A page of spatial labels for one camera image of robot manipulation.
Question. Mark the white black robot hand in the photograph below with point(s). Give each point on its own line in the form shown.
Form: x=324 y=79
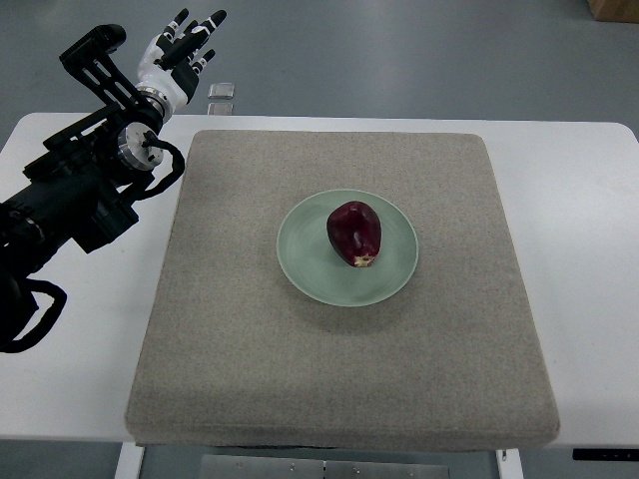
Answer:
x=171 y=66

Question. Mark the dark red apple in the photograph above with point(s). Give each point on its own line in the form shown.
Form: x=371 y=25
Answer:
x=354 y=232

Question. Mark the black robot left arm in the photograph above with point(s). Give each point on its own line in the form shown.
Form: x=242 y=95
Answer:
x=83 y=188

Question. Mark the pale green plate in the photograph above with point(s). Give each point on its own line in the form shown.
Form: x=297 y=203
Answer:
x=311 y=264

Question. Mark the metal floor plate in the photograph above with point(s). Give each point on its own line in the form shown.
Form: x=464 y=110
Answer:
x=227 y=467

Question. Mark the small floor socket cover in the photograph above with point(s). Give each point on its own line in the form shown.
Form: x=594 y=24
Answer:
x=221 y=91

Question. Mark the beige fabric mat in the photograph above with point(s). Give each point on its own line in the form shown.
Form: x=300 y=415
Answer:
x=235 y=355

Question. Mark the cardboard box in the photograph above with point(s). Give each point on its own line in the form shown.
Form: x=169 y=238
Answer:
x=623 y=11

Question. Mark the black table control panel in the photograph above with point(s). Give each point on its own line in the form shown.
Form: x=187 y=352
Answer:
x=605 y=454

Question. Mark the white table leg frame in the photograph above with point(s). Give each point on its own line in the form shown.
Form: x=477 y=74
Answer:
x=130 y=461

